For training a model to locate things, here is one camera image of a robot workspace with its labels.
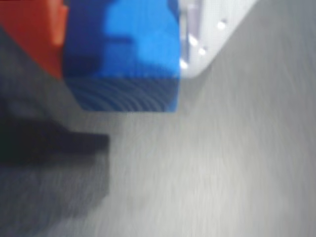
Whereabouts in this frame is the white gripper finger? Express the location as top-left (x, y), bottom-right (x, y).
top-left (178, 0), bottom-right (258, 79)

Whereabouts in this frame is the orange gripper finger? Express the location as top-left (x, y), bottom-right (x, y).
top-left (0, 0), bottom-right (69, 80)

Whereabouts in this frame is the blue cube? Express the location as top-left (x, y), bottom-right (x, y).
top-left (61, 0), bottom-right (183, 113)

